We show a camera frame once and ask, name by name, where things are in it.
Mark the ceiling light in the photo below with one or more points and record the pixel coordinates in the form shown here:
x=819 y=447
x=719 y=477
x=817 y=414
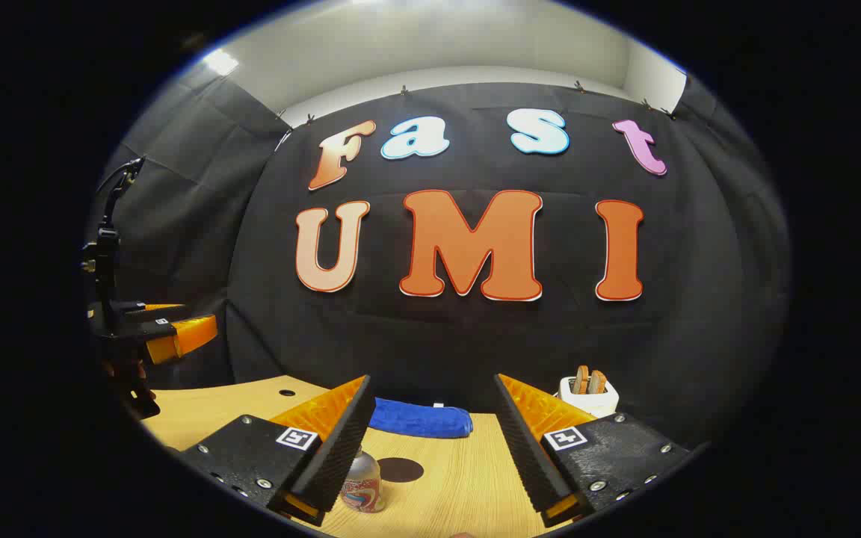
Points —
x=221 y=61

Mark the blue towel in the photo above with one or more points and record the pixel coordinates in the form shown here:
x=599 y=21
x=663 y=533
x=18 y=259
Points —
x=419 y=420

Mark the white toaster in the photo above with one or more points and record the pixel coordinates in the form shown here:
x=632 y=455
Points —
x=587 y=403

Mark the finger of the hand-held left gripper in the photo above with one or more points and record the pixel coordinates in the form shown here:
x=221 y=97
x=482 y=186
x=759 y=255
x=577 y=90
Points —
x=187 y=335
x=158 y=312

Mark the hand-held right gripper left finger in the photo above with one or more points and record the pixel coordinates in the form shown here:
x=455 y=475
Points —
x=341 y=448

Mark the bread slice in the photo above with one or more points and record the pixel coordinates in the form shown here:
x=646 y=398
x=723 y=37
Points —
x=597 y=383
x=581 y=381

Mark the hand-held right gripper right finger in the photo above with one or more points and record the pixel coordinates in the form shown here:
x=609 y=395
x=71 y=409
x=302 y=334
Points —
x=528 y=448

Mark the silver water bottle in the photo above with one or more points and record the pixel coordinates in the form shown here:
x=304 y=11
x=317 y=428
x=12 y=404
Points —
x=362 y=482

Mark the dark round coaster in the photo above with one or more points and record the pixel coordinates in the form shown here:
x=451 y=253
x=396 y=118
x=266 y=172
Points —
x=402 y=469

